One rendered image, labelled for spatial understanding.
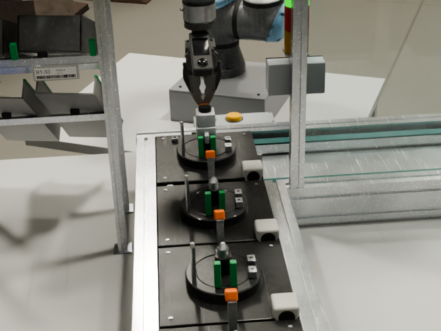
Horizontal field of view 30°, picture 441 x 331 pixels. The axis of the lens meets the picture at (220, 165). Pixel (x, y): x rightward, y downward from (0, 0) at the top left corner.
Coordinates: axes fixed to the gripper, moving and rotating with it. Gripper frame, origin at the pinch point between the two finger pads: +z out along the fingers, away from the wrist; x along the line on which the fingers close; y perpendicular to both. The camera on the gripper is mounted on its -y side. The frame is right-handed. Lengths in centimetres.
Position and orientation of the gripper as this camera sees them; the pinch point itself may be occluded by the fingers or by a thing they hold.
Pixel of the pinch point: (203, 104)
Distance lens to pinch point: 196.3
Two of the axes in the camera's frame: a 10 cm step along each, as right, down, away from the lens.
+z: 0.3, 8.8, 4.7
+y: -0.8, -4.7, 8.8
